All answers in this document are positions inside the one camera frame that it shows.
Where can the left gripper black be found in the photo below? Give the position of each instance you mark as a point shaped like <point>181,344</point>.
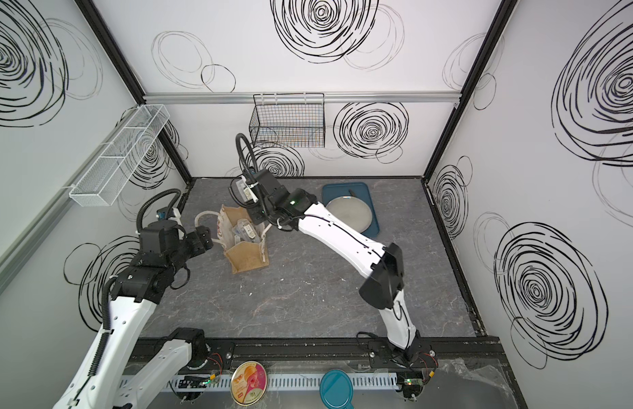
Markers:
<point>200,239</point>

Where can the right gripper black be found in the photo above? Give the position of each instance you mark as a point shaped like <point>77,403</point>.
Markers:
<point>256,216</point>

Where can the clear compass case horizontal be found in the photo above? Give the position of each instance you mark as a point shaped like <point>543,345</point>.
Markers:
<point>245,231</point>

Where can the canvas tote bag cat print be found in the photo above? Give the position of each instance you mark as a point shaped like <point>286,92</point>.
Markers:
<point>242,256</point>

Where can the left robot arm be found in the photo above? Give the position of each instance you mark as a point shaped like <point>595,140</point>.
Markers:
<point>128,300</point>

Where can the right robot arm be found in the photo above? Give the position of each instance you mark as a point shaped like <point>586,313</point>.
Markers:
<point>380,265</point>

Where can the teal plastic tray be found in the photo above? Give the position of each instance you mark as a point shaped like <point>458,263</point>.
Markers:
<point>355,189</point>

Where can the grey round plate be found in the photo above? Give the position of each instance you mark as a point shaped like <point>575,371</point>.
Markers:
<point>352,211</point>

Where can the round pink yellow lid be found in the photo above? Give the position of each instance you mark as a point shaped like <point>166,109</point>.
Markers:
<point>249,383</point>

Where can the teal round lid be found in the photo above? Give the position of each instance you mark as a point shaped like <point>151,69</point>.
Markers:
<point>336,390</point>

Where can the black wire basket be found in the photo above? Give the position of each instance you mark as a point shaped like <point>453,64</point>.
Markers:
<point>295,120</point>

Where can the white wire shelf basket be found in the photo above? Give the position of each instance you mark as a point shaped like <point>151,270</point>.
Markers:
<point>120,156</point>

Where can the white slotted cable duct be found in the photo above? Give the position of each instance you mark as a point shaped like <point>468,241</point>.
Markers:
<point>282,382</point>

